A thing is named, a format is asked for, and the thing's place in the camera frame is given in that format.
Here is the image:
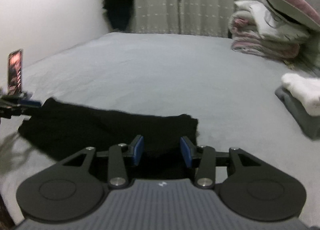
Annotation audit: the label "black t-shirt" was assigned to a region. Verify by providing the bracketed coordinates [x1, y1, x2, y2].
[18, 98, 198, 180]

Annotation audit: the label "black hanging clothes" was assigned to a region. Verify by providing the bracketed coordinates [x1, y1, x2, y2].
[102, 0, 133, 32]

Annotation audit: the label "round phone stand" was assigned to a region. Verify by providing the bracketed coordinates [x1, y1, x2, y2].
[18, 91, 33, 100]

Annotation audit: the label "smartphone on stand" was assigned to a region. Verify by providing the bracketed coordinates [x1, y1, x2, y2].
[8, 49, 23, 95]

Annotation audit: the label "grey bed sheet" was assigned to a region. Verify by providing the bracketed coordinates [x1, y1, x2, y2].
[0, 32, 320, 225]

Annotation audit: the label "grey folded garment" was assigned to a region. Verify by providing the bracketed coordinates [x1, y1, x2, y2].
[274, 86, 319, 140]

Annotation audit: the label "white folded garment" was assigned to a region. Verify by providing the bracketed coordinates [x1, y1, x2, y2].
[281, 73, 319, 116]

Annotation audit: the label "folded floral duvet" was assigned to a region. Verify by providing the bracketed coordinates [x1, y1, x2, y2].
[228, 0, 310, 60]

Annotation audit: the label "pink grey pillow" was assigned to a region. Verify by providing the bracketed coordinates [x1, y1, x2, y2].
[262, 0, 319, 32]

